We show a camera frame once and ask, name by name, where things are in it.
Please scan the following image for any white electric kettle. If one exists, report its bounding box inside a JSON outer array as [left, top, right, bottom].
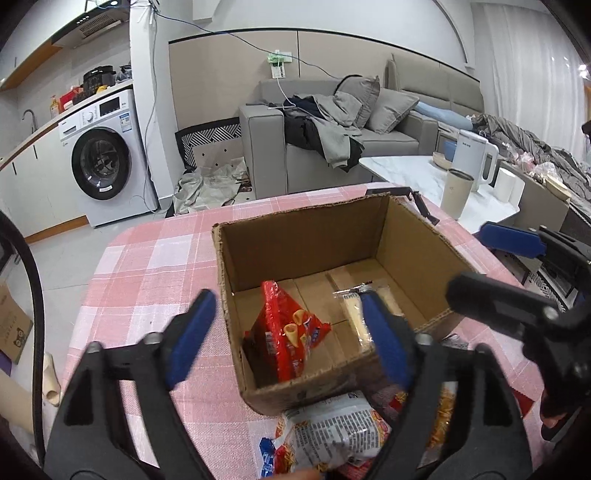
[[452, 130, 499, 192]]

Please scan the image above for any white paper roll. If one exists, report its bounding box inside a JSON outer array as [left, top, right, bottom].
[[494, 168, 525, 207]]

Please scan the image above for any wall power socket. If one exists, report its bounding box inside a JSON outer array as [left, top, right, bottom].
[[266, 50, 294, 79]]

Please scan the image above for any black camera cable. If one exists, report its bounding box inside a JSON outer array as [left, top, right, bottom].
[[0, 209, 47, 467]]

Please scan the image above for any black plastic frame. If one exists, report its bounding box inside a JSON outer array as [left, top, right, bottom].
[[366, 186, 440, 226]]

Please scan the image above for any brown SF cardboard box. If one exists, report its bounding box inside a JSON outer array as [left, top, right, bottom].
[[212, 195, 470, 416]]

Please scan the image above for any person's left hand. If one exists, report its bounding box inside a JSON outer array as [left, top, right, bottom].
[[271, 469, 322, 480]]

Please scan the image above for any clear pack of crackers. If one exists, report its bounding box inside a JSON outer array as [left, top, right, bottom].
[[334, 280, 404, 352]]

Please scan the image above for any red white noodle snack bag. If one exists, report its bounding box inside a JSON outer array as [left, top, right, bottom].
[[271, 377, 459, 476]]

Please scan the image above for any pink plaid tablecloth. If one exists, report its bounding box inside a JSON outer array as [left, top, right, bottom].
[[62, 184, 552, 479]]

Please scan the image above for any grey pillow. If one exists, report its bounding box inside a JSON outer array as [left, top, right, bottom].
[[335, 75, 381, 129], [366, 89, 420, 134]]

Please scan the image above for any red cone snack bag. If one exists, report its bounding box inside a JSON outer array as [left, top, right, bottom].
[[242, 281, 332, 387]]

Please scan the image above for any small cardboard box on floor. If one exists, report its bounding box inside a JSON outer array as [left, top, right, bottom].
[[0, 282, 33, 364]]

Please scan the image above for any grey sofa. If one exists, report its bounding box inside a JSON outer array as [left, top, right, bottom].
[[239, 51, 484, 199]]

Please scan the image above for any black patterned chair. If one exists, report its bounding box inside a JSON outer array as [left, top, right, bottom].
[[175, 117, 243, 170]]

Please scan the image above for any grey and black clothes pile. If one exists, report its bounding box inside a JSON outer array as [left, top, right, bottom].
[[283, 91, 365, 172]]

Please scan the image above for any blue cookie pack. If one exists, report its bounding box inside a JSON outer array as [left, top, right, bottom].
[[259, 438, 276, 478]]

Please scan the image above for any white washing machine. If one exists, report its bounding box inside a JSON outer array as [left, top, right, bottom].
[[58, 87, 159, 227]]

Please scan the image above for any range hood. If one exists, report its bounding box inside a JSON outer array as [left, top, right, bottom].
[[50, 1, 130, 49]]

